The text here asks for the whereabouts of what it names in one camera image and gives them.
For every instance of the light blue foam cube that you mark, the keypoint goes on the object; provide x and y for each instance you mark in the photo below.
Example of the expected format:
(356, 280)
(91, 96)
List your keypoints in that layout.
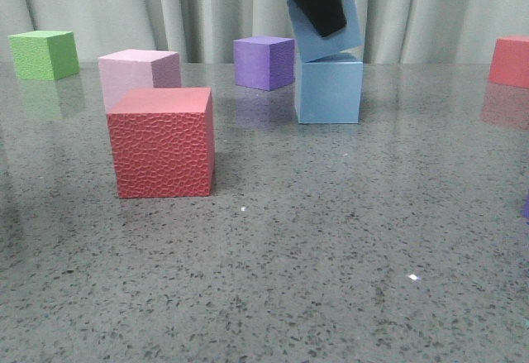
(328, 90)

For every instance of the purple foam cube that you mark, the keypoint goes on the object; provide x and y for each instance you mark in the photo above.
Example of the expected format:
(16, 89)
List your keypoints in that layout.
(264, 62)

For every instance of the grey-green curtain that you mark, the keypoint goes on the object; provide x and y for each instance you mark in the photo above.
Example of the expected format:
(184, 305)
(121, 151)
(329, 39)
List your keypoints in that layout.
(394, 31)

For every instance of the pink foam cube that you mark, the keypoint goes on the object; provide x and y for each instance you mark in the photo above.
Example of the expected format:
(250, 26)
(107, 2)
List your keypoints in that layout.
(132, 68)

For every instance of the red cube at right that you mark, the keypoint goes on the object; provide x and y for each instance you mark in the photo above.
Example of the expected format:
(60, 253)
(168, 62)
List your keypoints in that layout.
(509, 64)

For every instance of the large red textured cube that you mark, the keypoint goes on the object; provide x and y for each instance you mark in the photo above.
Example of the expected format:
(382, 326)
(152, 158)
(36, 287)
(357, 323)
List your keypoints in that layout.
(163, 142)

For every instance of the green foam cube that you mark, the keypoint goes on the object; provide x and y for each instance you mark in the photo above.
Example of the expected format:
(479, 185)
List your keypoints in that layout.
(44, 55)

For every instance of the purple cube at edge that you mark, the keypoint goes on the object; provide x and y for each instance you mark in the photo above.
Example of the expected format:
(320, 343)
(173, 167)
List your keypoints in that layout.
(525, 208)

